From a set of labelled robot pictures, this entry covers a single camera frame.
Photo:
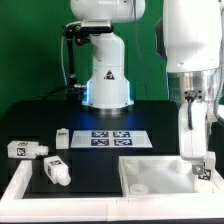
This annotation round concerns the white U-shaped obstacle fence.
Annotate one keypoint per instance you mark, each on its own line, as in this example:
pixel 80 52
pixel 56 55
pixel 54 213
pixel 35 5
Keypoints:
pixel 15 208

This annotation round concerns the white square tabletop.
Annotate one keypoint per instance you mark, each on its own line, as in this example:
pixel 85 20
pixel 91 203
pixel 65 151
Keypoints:
pixel 159 175

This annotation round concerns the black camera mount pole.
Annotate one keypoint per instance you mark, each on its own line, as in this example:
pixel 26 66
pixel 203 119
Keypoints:
pixel 74 35

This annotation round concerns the white tag sheet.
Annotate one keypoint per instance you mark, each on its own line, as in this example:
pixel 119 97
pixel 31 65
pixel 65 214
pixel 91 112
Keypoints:
pixel 110 139

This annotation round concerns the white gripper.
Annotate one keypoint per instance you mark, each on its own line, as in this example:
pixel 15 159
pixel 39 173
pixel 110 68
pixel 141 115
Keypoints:
pixel 193 141

